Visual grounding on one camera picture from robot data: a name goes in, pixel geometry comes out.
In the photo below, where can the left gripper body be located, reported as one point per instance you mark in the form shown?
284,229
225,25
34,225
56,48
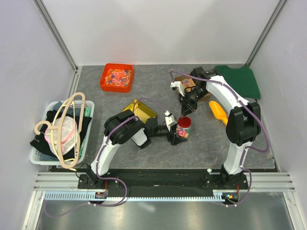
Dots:
161,131

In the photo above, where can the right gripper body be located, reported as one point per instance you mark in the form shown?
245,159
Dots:
193,96

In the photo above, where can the clear glass jar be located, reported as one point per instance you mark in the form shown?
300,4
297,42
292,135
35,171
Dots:
182,132

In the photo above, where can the red jar lid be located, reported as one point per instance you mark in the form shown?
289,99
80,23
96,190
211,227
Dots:
184,122

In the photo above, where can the star candy tin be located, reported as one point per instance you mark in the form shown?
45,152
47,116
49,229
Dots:
145,113

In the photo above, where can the yellow plastic scoop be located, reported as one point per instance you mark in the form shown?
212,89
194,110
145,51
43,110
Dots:
218,112

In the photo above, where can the orange candy box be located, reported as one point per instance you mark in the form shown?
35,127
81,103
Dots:
117,78

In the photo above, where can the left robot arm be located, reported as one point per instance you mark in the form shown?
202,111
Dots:
126,125

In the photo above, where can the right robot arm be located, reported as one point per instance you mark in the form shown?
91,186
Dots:
243,123

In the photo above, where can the brown gummy candy box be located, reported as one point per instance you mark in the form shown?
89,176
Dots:
188,84

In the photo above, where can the green folded cloth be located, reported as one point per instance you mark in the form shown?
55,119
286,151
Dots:
242,80

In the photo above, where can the white laundry basket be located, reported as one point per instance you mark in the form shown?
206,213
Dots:
35,155

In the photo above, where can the beige clothes hanger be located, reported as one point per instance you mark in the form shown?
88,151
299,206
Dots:
56,130

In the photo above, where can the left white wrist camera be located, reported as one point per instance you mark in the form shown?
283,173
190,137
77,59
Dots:
169,120

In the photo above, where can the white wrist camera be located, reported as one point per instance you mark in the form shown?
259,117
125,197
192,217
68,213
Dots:
177,85
169,120

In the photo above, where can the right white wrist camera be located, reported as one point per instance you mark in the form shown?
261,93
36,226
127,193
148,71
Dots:
177,85

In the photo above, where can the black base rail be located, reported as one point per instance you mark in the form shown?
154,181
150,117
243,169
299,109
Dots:
158,177

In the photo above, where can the white cable duct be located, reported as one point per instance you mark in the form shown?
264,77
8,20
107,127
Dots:
95,196

